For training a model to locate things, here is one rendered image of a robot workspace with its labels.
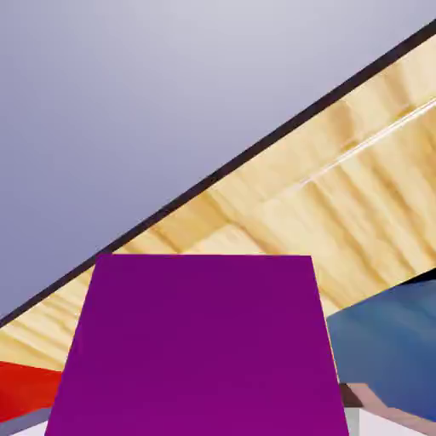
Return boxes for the small purple cube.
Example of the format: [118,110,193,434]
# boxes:
[43,253,351,436]

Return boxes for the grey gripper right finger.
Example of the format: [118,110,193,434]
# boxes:
[338,382,436,436]

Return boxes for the large blue box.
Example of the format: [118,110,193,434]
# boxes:
[324,268,436,423]

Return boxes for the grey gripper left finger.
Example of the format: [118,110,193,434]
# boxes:
[0,407,53,436]

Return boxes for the large red box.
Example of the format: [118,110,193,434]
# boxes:
[0,360,64,426]

